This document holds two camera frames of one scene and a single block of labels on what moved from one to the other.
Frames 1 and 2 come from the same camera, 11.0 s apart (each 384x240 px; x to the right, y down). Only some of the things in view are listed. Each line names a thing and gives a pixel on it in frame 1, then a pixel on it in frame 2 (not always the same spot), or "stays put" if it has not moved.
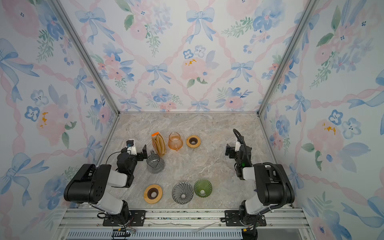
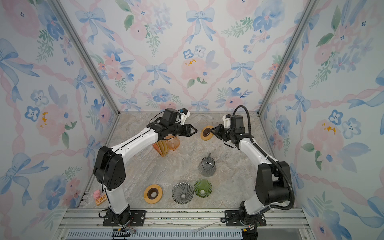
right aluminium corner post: x=310 y=8 stays put
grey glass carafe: x=156 y=164 -> x=208 y=167
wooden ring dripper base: x=193 y=141 -> x=206 y=134
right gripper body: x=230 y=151 -> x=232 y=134
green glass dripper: x=203 y=188 stays put
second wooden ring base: x=153 y=194 stays put
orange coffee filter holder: x=159 y=143 stays put
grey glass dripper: x=182 y=192 stays put
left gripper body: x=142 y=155 -> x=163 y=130
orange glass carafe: x=175 y=142 stays put
